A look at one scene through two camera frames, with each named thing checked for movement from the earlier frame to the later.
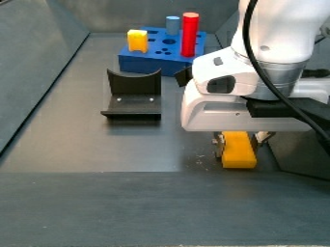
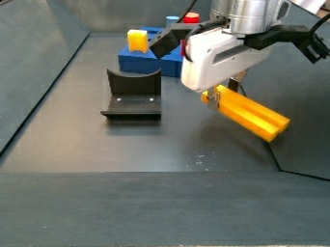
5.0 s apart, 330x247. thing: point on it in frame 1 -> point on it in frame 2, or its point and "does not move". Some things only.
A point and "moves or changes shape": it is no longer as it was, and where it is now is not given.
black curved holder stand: [133, 97] does not move
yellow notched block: [137, 40] does not move
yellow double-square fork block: [237, 152] moves or changes shape
